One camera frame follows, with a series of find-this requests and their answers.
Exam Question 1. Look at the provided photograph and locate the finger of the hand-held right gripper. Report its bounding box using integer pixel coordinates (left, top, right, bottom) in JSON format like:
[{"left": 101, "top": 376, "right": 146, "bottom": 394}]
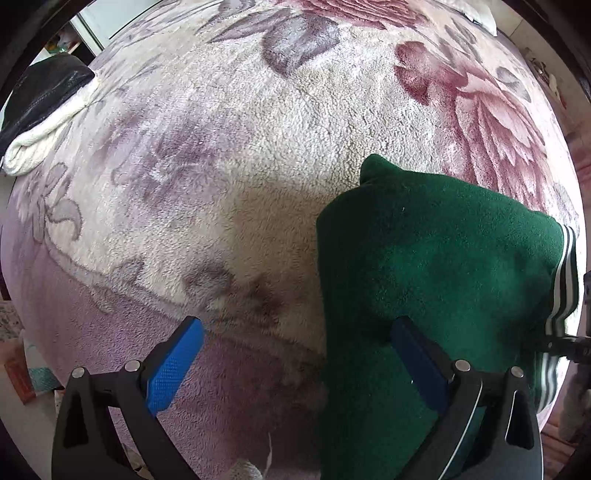
[{"left": 524, "top": 335, "right": 591, "bottom": 366}]

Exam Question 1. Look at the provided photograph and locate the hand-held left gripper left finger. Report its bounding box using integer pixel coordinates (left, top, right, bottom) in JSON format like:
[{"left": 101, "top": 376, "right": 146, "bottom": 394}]
[{"left": 51, "top": 316, "right": 205, "bottom": 480}]

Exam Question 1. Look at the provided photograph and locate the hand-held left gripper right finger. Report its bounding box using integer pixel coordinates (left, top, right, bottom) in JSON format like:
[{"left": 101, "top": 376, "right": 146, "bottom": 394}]
[{"left": 390, "top": 316, "right": 544, "bottom": 480}]

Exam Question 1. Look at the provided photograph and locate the green and cream varsity jacket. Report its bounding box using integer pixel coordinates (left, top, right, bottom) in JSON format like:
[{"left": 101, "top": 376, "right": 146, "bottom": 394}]
[{"left": 316, "top": 154, "right": 581, "bottom": 480}]

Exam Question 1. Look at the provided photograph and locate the white fluffy object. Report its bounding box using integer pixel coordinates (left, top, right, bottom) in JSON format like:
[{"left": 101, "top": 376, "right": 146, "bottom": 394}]
[{"left": 228, "top": 459, "right": 265, "bottom": 480}]

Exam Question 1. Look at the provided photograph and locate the orange patterned box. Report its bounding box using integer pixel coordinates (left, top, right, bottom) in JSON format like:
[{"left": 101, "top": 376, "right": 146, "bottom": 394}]
[{"left": 4, "top": 354, "right": 38, "bottom": 406}]

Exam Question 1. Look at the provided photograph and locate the floral plush blanket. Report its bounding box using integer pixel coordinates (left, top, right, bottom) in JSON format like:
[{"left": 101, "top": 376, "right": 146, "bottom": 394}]
[{"left": 0, "top": 0, "right": 583, "bottom": 480}]

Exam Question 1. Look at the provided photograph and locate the black jacket with white fleece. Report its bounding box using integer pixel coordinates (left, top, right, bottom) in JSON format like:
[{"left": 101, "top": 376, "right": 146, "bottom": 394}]
[{"left": 0, "top": 53, "right": 100, "bottom": 176}]

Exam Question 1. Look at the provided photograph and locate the white quilted bedding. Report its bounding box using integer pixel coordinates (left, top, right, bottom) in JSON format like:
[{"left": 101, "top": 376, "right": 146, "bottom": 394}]
[{"left": 445, "top": 0, "right": 500, "bottom": 37}]

